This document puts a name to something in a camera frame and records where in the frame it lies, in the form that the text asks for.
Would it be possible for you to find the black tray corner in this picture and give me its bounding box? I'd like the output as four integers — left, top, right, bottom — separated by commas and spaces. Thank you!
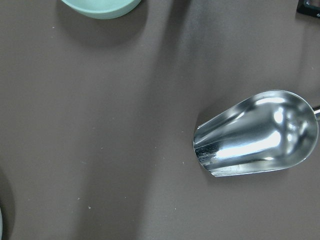
296, 0, 320, 18

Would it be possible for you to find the steel scoop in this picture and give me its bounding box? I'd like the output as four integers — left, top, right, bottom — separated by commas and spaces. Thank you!
192, 90, 320, 177

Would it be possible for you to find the mint green bowl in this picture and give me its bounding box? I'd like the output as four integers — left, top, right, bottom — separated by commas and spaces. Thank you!
62, 0, 141, 20

